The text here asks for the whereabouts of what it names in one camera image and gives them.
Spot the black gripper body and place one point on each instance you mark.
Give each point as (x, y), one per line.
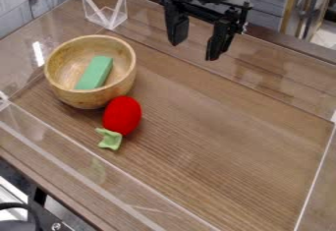
(210, 10)

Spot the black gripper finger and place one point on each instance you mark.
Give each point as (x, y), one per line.
(220, 39)
(176, 23)

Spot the green rectangular stick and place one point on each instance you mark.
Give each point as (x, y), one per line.
(96, 73)

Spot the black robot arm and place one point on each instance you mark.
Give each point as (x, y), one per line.
(225, 14)

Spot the brown wooden bowl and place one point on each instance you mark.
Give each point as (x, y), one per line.
(68, 61)

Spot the clear acrylic stand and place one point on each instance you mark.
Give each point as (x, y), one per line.
(105, 17)

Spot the red plush strawberry toy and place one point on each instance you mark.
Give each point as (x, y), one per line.
(120, 120)

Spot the black table leg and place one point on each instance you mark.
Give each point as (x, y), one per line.
(36, 200)

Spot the gold metal chair frame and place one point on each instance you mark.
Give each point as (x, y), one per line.
(304, 13)

